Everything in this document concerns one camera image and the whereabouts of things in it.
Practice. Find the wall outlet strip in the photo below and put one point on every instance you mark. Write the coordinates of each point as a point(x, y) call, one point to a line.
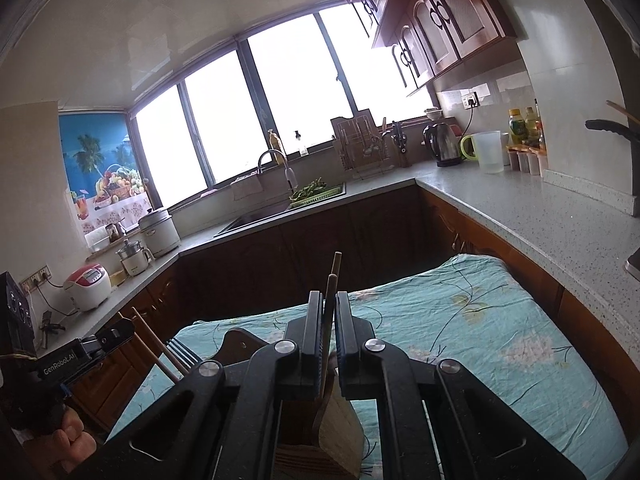
point(35, 277)

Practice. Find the steel kitchen faucet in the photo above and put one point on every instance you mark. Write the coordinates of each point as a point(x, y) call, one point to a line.
point(290, 175)

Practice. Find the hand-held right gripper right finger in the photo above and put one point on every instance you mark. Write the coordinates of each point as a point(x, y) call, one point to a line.
point(346, 330)

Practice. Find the wooden lower cabinets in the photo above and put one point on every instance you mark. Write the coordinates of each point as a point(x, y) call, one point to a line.
point(250, 260)

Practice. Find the wooden upper cabinets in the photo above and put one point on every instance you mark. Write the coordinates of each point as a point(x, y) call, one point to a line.
point(440, 20)

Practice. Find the cooking oil bottles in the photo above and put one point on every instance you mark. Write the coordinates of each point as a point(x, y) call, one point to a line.
point(520, 127)

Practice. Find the dish rack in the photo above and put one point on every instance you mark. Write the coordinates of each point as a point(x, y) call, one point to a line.
point(357, 145)

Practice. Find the large white cooker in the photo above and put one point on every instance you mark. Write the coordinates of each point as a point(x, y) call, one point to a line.
point(159, 232)

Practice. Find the small white electric pot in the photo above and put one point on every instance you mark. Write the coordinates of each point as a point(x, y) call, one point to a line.
point(134, 260)

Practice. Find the red and white rice cooker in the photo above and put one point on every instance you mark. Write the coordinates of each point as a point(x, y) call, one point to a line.
point(89, 287)

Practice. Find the small white bowl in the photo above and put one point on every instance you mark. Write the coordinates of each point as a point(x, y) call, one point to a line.
point(433, 113)

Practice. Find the green basket of vegetables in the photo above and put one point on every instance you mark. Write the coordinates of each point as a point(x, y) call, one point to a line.
point(310, 191)

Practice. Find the teal floral tablecloth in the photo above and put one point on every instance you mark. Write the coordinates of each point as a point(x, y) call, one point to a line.
point(475, 330)

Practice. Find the wooden chopstick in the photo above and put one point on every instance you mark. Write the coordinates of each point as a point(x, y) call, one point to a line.
point(155, 347)
point(330, 285)
point(338, 265)
point(131, 329)

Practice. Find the grey speckled countertop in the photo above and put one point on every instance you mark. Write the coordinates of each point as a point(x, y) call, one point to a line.
point(525, 210)

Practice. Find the wooden spatula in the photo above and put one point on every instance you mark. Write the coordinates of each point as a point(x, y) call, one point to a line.
point(622, 111)

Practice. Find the small black tripod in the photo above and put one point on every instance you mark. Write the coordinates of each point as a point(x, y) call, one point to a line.
point(50, 327)

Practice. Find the single wall outlet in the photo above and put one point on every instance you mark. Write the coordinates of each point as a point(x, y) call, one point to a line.
point(471, 100)

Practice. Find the row of spice jars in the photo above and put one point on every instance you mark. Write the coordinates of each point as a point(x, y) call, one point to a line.
point(525, 161)

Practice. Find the person's left hand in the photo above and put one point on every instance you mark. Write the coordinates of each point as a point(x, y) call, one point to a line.
point(65, 447)

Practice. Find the small clear pump bottle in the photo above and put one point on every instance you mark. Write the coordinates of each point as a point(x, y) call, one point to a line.
point(301, 146)

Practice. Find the fruit and palm window blind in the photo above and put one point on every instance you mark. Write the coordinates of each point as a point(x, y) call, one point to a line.
point(100, 170)

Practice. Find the white box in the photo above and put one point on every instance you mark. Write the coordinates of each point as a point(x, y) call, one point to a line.
point(96, 237)

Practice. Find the black wok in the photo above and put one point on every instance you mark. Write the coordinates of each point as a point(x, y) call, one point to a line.
point(610, 127)

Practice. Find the knife block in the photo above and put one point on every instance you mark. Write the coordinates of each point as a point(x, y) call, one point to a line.
point(401, 147)

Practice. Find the large kitchen window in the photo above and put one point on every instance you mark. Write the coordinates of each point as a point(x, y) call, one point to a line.
point(290, 85)

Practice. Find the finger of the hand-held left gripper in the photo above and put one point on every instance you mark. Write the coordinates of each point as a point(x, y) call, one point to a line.
point(112, 337)

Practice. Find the steel electric kettle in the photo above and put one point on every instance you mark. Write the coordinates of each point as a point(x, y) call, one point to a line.
point(442, 145)

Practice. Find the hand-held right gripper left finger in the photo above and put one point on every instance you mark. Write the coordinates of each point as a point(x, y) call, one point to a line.
point(315, 330)

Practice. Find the kitchen sink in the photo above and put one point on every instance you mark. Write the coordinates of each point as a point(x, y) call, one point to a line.
point(260, 215)

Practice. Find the folded dish cloth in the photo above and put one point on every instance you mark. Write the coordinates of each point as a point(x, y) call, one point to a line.
point(246, 186)

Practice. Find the wooden cabinets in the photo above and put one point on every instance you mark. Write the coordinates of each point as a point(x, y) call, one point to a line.
point(250, 260)
point(440, 20)

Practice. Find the wooden slatted utensil holder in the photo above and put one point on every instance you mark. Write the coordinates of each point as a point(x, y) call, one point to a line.
point(340, 435)

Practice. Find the yellow soap bottle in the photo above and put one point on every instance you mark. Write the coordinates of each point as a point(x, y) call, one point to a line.
point(276, 150)

